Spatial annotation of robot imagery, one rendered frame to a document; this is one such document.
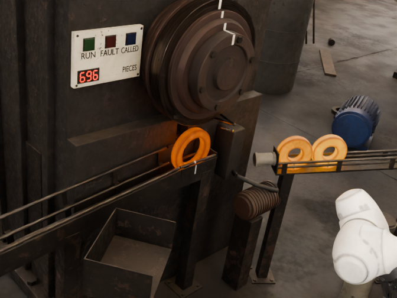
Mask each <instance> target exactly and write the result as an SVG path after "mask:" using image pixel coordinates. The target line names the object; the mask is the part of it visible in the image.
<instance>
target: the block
mask: <svg viewBox="0 0 397 298"><path fill-rule="evenodd" d="M221 126H224V127H227V128H230V129H233V130H234V131H233V132H230V131H228V130H225V129H222V128H221ZM245 131H246V130H245V128H244V127H242V126H240V125H238V124H237V123H236V126H233V125H230V124H227V123H224V122H221V123H219V124H218V127H217V134H216V140H215V145H214V151H215V152H217V160H216V166H215V168H214V173H215V174H216V175H218V176H219V177H221V178H222V179H224V180H227V179H229V178H232V177H234V176H233V174H232V173H231V171H232V170H233V169H234V170H235V171H236V172H237V170H238V166H239V161H240V155H241V152H242V146H243V140H244V137H245Z"/></svg>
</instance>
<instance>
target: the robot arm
mask: <svg viewBox="0 0 397 298"><path fill-rule="evenodd" d="M336 211H337V216H338V218H339V220H340V221H339V225H340V231H339V232H338V234H337V236H336V239H335V241H334V245H333V252H332V256H333V263H334V269H335V271H336V273H337V274H338V275H339V277H340V278H341V279H342V280H344V281H345V282H347V283H350V284H364V283H367V282H369V281H371V280H372V279H373V278H376V277H378V278H379V280H380V283H381V286H382V291H383V295H384V298H397V237H396V236H394V235H392V234H391V233H390V231H389V226H388V223H387V221H386V219H385V217H384V215H383V213H382V212H381V210H380V209H379V207H378V205H377V204H376V202H375V201H374V200H373V199H372V198H371V197H370V196H369V195H368V194H367V193H366V192H365V191H364V190H363V189H352V190H348V191H346V192H344V193H343V194H342V195H341V196H339V197H338V198H337V199H336Z"/></svg>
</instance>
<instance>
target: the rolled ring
mask: <svg viewBox="0 0 397 298"><path fill-rule="evenodd" d="M195 138H199V139H200V146H199V148H198V151H197V153H196V154H195V156H194V157H193V158H192V159H191V160H189V161H187V162H183V152H184V149H185V148H186V146H187V144H188V143H189V142H190V141H192V140H193V139H195ZM210 143H211V141H210V136H209V134H208V133H207V132H206V131H205V130H203V129H201V128H199V127H194V128H190V129H188V130H186V131H185V132H183V133H182V134H181V135H180V136H179V138H178V139H177V141H176V142H175V144H174V146H173V149H172V152H171V162H172V164H173V166H174V167H175V168H177V167H179V166H182V165H184V164H187V163H190V162H192V161H196V160H198V159H201V158H204V157H207V155H208V153H209V149H210Z"/></svg>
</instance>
